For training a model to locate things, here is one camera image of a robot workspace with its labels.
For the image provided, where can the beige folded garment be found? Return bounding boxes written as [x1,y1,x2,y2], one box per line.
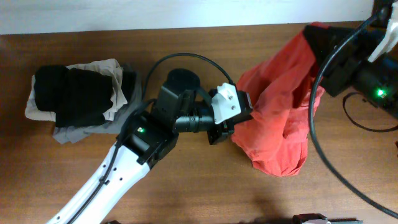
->
[25,58,128,122]

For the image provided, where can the grey folded garment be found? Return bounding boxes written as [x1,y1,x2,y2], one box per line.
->
[53,63,142,144]

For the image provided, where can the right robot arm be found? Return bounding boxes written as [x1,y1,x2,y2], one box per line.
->
[303,25,397,118]

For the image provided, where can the red printed t-shirt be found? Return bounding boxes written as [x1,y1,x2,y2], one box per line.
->
[231,32,319,177]

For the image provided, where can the black folded garment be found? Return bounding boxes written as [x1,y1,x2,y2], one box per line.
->
[34,65,113,128]

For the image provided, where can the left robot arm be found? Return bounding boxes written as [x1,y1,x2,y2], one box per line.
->
[49,68,252,223]

